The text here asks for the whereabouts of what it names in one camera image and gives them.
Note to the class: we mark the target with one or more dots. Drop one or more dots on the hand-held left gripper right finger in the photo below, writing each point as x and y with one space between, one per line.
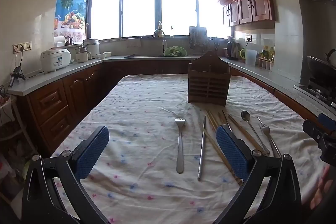
232 153

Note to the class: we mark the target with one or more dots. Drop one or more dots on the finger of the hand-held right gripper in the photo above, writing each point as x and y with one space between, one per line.
326 121
313 129

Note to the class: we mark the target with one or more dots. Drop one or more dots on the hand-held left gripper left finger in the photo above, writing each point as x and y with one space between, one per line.
94 151

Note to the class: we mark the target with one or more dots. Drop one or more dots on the small metal fork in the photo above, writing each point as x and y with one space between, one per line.
265 130

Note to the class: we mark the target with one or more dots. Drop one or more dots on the wooden utensil holder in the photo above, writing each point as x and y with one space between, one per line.
208 87

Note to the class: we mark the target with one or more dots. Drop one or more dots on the person's right hand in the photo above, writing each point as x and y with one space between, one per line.
320 190

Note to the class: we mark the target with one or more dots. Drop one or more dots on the gas stove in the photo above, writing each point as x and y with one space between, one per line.
317 92

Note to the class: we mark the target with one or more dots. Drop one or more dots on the metal spoon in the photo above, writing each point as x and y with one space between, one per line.
245 116

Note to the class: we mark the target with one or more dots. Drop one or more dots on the large metal fork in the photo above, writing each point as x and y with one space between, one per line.
180 150

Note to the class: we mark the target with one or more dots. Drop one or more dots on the black wok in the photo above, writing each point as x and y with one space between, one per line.
320 66

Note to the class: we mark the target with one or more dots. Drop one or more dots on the white floral tablecloth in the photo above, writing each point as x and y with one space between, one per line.
136 108

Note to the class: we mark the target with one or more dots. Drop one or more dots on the row of spice jars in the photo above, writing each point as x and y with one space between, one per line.
265 64

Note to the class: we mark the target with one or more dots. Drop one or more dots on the grey kitchen counter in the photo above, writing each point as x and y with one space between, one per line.
52 76

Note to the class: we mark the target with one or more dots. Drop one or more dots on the cooking oil bottles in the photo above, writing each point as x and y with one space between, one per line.
268 50

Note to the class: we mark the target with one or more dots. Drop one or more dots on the clear plastic jug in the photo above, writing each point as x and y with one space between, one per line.
251 57

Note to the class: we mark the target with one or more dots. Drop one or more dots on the small white blender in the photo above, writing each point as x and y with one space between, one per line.
82 56

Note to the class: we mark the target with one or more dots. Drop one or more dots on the white dish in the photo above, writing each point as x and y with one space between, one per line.
105 55

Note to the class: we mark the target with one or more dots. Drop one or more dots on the white rice cooker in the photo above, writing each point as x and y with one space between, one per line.
55 58

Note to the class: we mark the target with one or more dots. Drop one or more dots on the dark electric kettle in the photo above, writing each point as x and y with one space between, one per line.
232 49

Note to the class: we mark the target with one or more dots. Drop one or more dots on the white electric steamer pot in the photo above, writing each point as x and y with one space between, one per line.
92 48

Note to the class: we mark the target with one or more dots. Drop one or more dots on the black clamp device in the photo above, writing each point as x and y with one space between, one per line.
17 74

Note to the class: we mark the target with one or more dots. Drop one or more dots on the paper towel roll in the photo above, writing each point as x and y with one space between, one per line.
59 41

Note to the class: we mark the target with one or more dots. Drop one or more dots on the green colander with vegetables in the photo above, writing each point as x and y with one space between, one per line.
175 51

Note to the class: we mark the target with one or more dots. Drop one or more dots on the knife rack with cutting board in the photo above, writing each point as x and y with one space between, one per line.
198 35

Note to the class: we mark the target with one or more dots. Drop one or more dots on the chrome sink faucet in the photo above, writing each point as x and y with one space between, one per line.
164 43

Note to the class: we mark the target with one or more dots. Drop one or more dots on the soap dispenser bottle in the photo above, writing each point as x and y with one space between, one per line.
160 26

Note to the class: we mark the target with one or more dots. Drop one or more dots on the kitchen window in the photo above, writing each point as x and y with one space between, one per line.
139 8

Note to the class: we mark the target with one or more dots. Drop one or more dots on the tropical printed roller blind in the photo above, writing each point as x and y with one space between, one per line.
71 3

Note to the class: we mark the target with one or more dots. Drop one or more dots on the white wall socket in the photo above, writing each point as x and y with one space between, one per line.
248 38

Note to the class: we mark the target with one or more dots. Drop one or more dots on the wall power outlet strip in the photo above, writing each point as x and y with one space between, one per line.
22 47

